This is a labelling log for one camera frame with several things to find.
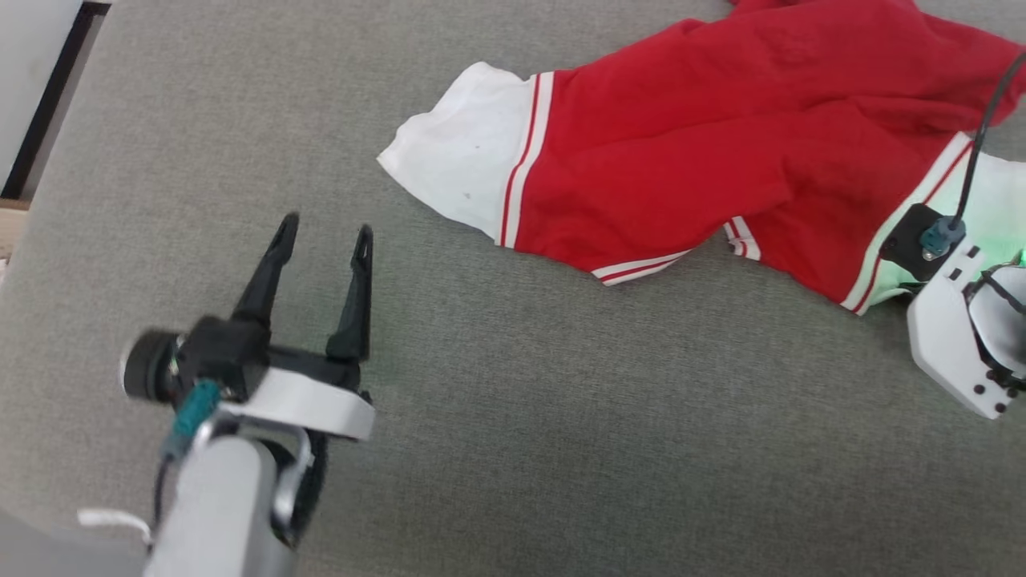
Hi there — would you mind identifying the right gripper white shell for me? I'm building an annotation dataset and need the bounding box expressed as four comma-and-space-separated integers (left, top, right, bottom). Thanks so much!
907, 239, 1026, 420

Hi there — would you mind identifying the red and white shirt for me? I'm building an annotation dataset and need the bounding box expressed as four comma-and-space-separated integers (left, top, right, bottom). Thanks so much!
377, 0, 1026, 316

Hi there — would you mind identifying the black baseboard strip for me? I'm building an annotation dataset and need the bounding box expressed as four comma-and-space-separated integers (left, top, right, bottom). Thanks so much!
0, 2, 109, 201

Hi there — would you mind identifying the left camera cable teal plug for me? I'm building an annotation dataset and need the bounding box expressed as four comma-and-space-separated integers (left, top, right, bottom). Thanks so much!
152, 378, 221, 530

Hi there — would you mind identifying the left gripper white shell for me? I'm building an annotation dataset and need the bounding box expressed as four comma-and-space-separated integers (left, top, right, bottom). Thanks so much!
220, 212, 376, 440

